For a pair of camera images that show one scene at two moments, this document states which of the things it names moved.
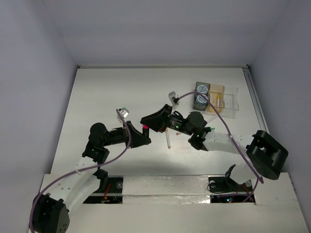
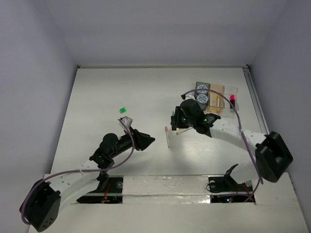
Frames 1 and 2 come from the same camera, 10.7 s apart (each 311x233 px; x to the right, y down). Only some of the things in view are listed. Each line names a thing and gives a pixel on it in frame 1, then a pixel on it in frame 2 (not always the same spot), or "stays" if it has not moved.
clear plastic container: x=231 y=104 stays
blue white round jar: x=202 y=89 stays
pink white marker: x=167 y=136 stays
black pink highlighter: x=146 y=130 -> x=232 y=100
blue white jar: x=201 y=100 stays
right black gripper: x=158 y=122 -> x=178 y=122
